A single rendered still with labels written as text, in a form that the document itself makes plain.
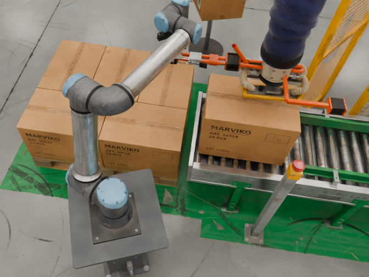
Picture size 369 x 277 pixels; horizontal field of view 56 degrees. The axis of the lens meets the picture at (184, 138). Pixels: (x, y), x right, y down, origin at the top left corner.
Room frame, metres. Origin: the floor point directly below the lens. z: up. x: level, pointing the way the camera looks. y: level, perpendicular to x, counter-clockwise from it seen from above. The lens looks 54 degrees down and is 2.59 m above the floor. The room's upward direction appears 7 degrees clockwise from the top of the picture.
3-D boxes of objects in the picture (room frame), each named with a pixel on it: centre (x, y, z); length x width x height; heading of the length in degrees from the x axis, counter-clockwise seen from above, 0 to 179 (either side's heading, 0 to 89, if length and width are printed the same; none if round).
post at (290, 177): (1.04, -0.63, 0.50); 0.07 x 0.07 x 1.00; 88
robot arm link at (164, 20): (1.42, 0.15, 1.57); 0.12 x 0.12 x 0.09; 62
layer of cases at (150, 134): (1.87, 0.60, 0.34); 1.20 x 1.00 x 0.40; 88
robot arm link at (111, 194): (0.76, 0.33, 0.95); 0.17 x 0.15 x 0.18; 62
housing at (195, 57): (1.54, -0.01, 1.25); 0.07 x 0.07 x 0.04; 89
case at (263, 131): (1.55, -0.41, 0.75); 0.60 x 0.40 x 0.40; 88
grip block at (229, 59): (1.53, -0.22, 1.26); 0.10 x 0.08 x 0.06; 179
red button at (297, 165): (1.04, -0.63, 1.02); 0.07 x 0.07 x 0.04
